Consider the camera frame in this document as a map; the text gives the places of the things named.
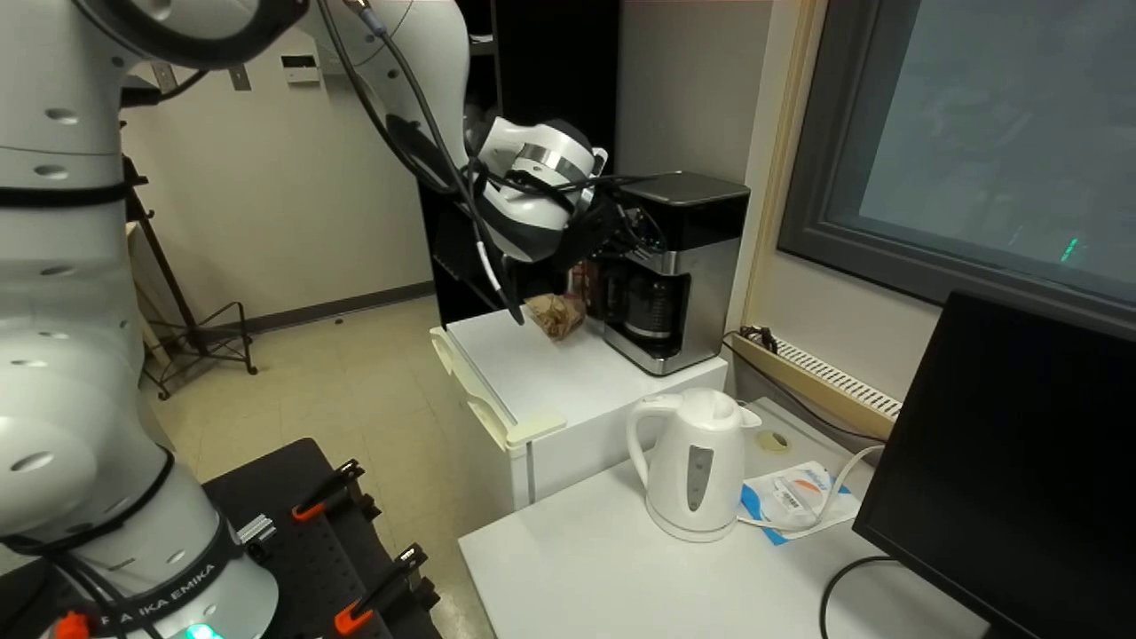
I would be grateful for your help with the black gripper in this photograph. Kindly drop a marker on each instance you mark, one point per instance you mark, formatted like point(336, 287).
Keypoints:
point(594, 237)

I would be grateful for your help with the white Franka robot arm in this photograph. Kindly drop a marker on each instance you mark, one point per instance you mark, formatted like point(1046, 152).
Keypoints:
point(58, 358)

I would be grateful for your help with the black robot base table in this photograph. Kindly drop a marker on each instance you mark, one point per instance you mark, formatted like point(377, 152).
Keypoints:
point(296, 555)

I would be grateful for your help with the black steel coffee maker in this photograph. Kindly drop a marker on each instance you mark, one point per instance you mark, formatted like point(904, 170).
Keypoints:
point(687, 270)

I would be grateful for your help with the white mini fridge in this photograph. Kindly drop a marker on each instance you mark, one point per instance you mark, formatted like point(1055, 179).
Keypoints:
point(556, 378)

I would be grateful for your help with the white electric kettle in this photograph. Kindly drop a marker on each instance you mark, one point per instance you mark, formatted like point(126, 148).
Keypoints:
point(695, 465)

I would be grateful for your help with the beige baseboard heater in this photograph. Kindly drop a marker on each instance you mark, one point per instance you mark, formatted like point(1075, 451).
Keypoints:
point(830, 384)

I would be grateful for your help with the blue and white packet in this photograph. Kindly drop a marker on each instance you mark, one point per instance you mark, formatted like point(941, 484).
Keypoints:
point(788, 491)

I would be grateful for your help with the orange and black clamp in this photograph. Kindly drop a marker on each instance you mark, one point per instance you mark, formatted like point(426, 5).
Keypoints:
point(377, 591)
point(332, 491)

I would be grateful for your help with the grey framed window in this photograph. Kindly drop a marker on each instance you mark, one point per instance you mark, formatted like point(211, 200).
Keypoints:
point(981, 131)

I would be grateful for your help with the black tripod stand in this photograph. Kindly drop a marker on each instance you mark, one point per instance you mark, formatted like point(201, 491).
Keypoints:
point(195, 333)

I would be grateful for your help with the black computer monitor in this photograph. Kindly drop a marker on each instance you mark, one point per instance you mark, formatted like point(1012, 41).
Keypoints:
point(1016, 475)

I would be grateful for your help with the white wall box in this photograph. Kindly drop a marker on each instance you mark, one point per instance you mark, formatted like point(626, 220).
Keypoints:
point(296, 60)

